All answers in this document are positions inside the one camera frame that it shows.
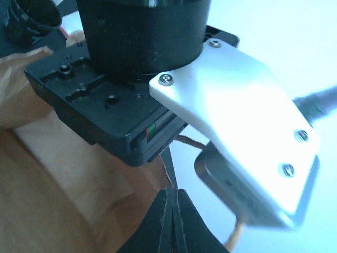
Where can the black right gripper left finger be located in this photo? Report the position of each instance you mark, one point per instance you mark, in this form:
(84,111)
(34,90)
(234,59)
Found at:
(154,234)

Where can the brown paper bag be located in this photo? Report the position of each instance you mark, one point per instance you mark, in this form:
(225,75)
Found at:
(58,193)

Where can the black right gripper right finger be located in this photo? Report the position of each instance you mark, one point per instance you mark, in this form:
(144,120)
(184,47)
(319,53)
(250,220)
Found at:
(189,231)

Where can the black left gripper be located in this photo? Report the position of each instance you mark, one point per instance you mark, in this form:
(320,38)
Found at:
(111,110)

